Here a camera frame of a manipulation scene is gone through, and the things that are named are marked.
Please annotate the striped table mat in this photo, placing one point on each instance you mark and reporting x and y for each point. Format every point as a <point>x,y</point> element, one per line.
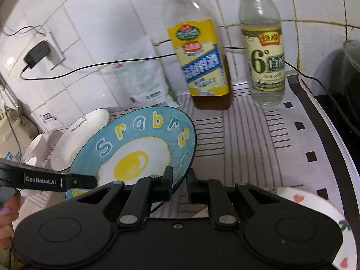
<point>239,146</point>

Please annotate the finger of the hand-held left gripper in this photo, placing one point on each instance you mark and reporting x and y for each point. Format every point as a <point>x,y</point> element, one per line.
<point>83,182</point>

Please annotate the white heart print plate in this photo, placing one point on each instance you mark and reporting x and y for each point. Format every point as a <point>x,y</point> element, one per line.
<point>323,213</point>

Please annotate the blue egg print plate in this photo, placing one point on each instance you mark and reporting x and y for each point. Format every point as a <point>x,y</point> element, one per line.
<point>126,146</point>

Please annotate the black power adapter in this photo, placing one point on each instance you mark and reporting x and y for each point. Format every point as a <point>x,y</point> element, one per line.
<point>36,54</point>

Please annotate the white wall socket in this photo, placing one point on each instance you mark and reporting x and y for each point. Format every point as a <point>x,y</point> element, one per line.
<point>57,45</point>

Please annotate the plain white plate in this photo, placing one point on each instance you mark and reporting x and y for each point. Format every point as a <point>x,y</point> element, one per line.
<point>81,135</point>

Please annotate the clear plastic salt bag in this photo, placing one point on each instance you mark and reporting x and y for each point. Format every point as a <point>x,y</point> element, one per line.
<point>135,76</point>

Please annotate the yellow label oil bottle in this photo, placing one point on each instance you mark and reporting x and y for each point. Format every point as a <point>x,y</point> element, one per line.
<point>197,62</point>

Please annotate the white bowl with black rim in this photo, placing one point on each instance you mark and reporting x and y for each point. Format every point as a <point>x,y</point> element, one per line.
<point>35,146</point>

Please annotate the person's left hand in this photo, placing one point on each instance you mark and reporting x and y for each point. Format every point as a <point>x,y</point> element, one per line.
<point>7,222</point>

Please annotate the clear vinegar bottle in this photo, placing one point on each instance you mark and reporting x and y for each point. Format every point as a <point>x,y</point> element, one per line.
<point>267,62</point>

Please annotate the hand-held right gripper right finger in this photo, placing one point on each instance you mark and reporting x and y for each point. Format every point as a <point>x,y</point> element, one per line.
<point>192,191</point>

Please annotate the black cooking pot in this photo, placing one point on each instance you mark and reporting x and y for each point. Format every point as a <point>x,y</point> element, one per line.
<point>343,84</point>

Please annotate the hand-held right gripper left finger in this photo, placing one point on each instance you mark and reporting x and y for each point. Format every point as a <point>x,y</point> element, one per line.
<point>168,184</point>

